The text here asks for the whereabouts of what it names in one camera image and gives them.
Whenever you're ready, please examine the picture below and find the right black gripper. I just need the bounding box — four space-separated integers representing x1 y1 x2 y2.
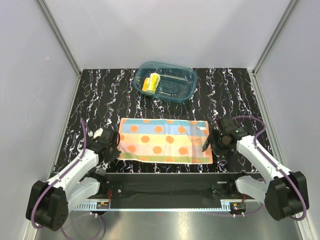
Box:
202 128 234 163

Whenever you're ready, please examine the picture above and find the orange dotted towel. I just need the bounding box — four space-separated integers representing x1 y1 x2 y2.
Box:
118 118 213 165

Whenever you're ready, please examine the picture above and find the teal plastic basin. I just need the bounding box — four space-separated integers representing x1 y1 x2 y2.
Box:
133 61 198 103

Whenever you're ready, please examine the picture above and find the yellow patterned towel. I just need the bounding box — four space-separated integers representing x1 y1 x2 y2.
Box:
142 72 161 94

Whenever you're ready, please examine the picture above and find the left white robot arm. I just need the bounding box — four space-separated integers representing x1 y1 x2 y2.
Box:
25 128 121 232

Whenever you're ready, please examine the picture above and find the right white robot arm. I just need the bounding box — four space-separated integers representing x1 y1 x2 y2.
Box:
202 116 310 221

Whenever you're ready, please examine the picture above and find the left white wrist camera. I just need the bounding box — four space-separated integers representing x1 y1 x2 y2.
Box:
88 128 104 139

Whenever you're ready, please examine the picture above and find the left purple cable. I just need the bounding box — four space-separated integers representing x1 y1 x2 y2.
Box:
29 117 107 240

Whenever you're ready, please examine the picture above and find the purple cable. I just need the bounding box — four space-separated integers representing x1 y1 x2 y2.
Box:
231 115 308 221
29 117 107 240

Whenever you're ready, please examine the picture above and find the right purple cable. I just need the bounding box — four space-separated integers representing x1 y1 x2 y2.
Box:
231 115 308 221

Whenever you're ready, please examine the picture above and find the aluminium front rail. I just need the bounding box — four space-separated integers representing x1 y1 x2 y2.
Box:
32 181 306 213

